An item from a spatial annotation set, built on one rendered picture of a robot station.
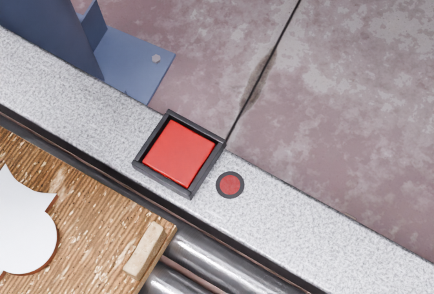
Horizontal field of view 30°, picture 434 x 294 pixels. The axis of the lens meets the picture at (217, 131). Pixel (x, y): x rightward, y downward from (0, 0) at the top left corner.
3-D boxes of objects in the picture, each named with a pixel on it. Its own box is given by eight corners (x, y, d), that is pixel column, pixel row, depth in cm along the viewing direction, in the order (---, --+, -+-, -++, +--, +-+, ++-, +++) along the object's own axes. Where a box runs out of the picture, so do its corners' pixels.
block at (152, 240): (155, 226, 85) (152, 218, 82) (170, 234, 84) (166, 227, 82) (124, 274, 83) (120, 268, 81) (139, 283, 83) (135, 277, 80)
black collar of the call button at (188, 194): (170, 114, 92) (168, 108, 90) (227, 145, 90) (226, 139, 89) (132, 168, 90) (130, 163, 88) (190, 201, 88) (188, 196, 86)
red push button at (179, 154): (172, 123, 92) (170, 117, 90) (217, 147, 90) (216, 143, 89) (143, 166, 90) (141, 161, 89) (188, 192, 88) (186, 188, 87)
